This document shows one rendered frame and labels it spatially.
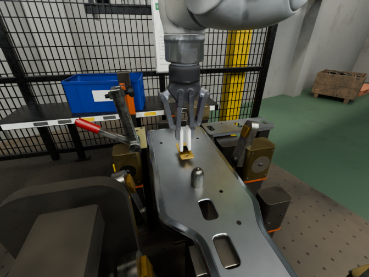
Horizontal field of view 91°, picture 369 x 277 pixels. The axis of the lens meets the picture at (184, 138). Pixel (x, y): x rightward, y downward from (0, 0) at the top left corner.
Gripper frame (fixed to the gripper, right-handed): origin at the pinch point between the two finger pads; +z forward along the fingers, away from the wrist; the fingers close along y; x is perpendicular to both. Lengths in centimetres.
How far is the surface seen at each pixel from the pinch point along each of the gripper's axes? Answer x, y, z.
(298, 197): -2, 51, 36
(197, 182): -14.1, -0.3, 3.9
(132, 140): -1.7, -14.2, -2.4
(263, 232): -27.5, 8.3, 6.2
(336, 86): 262, 409, 74
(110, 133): -0.6, -19.4, -4.5
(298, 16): 329, 323, -54
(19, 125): 32, -57, 4
